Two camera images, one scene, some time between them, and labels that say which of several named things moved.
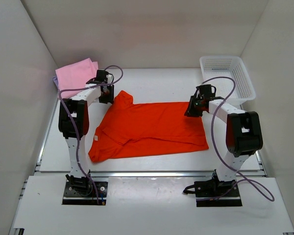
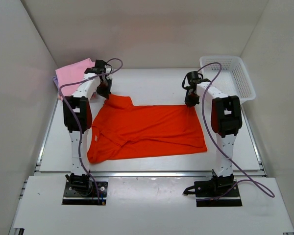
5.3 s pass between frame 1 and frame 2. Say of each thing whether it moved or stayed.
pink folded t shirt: stayed
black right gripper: moved
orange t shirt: stayed
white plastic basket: stayed
